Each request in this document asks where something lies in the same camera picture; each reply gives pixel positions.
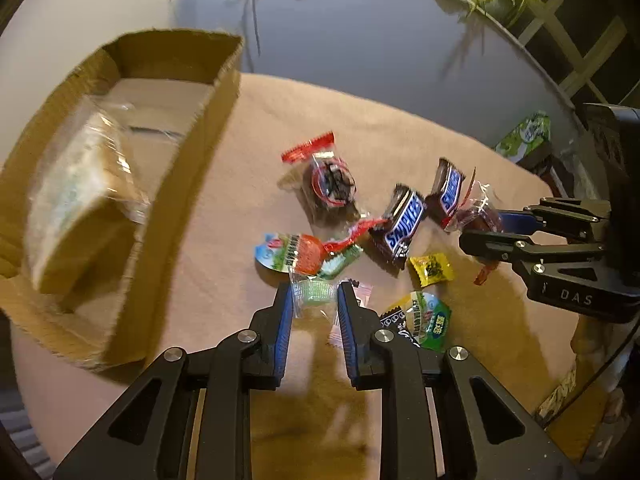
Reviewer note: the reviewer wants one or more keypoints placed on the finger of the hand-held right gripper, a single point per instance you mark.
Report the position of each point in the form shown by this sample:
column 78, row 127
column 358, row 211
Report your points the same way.
column 515, row 220
column 485, row 245

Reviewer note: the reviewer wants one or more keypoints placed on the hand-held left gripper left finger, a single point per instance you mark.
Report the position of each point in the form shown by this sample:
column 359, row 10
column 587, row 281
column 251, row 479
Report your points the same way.
column 286, row 330

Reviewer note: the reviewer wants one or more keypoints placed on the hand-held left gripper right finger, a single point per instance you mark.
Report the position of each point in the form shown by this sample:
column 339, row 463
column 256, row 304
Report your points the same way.
column 346, row 330

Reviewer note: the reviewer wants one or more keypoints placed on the red dark fruit packet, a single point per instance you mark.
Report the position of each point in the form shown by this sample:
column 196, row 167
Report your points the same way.
column 475, row 212
column 327, row 182

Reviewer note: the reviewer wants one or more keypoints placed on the pink candy packet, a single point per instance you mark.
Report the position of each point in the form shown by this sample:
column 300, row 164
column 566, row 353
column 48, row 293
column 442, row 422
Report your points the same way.
column 364, row 294

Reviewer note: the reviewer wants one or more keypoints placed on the clear pale green candy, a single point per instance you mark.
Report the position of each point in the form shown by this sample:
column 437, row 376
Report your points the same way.
column 312, row 292

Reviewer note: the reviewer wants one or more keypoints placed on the black and white packet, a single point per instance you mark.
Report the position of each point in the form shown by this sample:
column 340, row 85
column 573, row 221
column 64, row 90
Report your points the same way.
column 392, row 321

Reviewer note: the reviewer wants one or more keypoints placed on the yellow candy packet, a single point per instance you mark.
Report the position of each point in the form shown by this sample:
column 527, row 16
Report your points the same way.
column 431, row 269

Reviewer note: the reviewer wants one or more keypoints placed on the brown chocolate bar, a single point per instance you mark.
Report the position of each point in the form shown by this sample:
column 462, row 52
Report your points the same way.
column 447, row 190
column 402, row 227

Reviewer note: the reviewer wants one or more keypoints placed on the orange jelly cup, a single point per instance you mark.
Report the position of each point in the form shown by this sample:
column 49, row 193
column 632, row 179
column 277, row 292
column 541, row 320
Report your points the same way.
column 287, row 255

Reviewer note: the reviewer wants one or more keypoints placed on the green lid jelly cup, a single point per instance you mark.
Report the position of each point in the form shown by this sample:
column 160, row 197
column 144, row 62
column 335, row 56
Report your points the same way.
column 427, row 321

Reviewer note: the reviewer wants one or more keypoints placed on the brown cardboard box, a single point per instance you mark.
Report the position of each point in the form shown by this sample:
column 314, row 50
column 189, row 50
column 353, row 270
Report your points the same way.
column 200, row 125

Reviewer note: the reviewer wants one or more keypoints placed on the person's right hand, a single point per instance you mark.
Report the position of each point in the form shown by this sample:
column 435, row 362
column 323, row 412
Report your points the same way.
column 587, row 345

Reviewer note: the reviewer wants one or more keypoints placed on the green printed box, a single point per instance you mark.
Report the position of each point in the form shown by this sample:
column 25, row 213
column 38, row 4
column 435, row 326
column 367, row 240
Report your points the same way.
column 525, row 135

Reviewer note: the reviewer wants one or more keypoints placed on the patterned fringed cloth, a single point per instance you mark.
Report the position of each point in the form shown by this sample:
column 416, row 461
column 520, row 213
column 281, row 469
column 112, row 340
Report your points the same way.
column 555, row 400

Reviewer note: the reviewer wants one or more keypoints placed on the white wooden lattice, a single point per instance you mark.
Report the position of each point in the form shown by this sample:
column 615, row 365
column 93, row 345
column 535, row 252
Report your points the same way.
column 565, row 40

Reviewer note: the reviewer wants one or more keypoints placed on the clear wrapped bread packet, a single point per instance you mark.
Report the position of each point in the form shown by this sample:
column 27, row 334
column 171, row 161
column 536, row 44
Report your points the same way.
column 75, row 200

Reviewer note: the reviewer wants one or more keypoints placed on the grey striped cloth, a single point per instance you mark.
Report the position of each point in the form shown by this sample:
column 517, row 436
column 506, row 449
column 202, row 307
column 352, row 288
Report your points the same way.
column 20, row 430

